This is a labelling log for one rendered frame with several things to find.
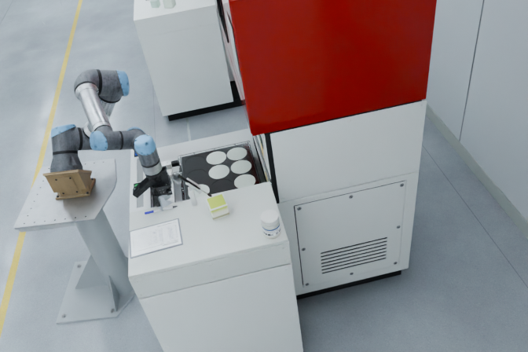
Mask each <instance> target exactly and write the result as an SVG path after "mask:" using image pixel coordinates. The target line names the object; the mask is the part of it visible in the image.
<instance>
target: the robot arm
mask: <svg viewBox="0 0 528 352"><path fill-rule="evenodd" d="M129 90H130V84H129V79H128V76H127V74H126V72H125V71H119V70H104V69H88V70H85V71H83V72H82V73H81V74H80V75H79V76H78V77H77V78H76V80H75V83H74V92H75V96H76V97H77V99H79V100H80V101H81V104H82V107H83V109H84V112H85V114H86V117H87V119H88V122H86V123H85V125H84V127H76V125H75V124H66V125H61V126H56V127H54V128H53V129H52V130H51V141H52V151H53V159H52V163H51V166H50V169H49V170H50V173H51V172H58V171H71V170H83V165H82V164H81V161H80V159H79V156H78V150H94V151H106V150H126V149H133V150H134V151H135V152H136V153H137V155H138V158H139V160H140V162H141V166H142V169H143V171H144V173H145V176H146V178H145V179H144V180H143V181H141V182H140V183H139V184H138V185H137V186H136V187H134V188H133V196H135V197H137V198H138V197H139V196H140V195H141V194H142V193H144V192H145V191H146V190H147V189H149V188H150V190H151V193H152V196H153V198H154V200H155V203H156V206H157V207H158V208H159V209H160V210H161V211H163V208H164V207H166V206H168V205H170V204H171V201H170V200H168V199H170V198H171V195H172V194H173V193H172V191H171V188H172V187H171V184H172V183H171V178H170V175H169V174H168V173H167V167H166V166H163V167H162V164H161V162H160V158H159V155H158V152H157V149H156V143H155V142H154V140H153V138H152V136H150V135H149V136H148V135H147V134H145V132H144V131H143V130H141V129H140V128H139V127H136V126H132V127H131V128H129V129H128V130H123V131H113V129H112V127H111V124H110V122H109V119H110V116H111V114H112V111H113V108H114V106H115V104H116V103H117V102H119V101H120V99H121V97H122V96H124V97H125V96H128V94H129Z"/></svg>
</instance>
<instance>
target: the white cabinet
mask: <svg viewBox="0 0 528 352"><path fill-rule="evenodd" d="M139 302H140V304H141V306H142V308H143V310H144V312H145V314H146V316H147V318H148V321H149V323H150V325H151V326H152V329H153V331H154V332H155V334H156V337H157V339H158V340H159V343H160V346H161V347H162V349H163V352H303V342H302V336H301V330H300V323H299V312H298V306H297V300H296V293H295V282H294V276H293V270H292V263H288V264H284V265H280V266H274V267H270V268H267V269H261V270H258V271H254V272H250V273H245V274H241V275H237V276H234V277H228V278H224V279H221V280H215V281H212V282H207V283H204V284H198V285H194V286H191V287H187V288H182V289H178V290H174V291H169V292H165V293H161V294H158V295H152V296H148V297H144V298H141V299H139Z"/></svg>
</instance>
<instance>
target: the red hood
mask: <svg viewBox="0 0 528 352"><path fill-rule="evenodd" d="M216 1H217V6H218V14H219V18H220V22H221V27H222V35H223V39H224V43H225V50H226V52H227V56H228V58H229V63H230V66H231V68H232V72H233V76H234V79H235V82H236V87H237V89H238V92H239V95H240V99H241V103H242V105H243V108H244V113H245V115H246V119H247V123H248V126H249V129H250V131H251V134H252V136H255V135H260V134H266V133H270V132H274V131H278V130H284V129H288V128H292V127H299V126H302V125H306V124H311V123H317V122H321V121H325V120H329V119H335V118H339V117H344V116H350V115H353V114H358V113H362V112H368V111H372V110H376V109H380V108H386V107H390V106H395V105H401V104H405V103H409V102H413V101H419V100H423V99H426V96H427V83H428V76H429V67H430V60H431V47H432V39H433V32H434V25H435V10H436V3H437V0H216Z"/></svg>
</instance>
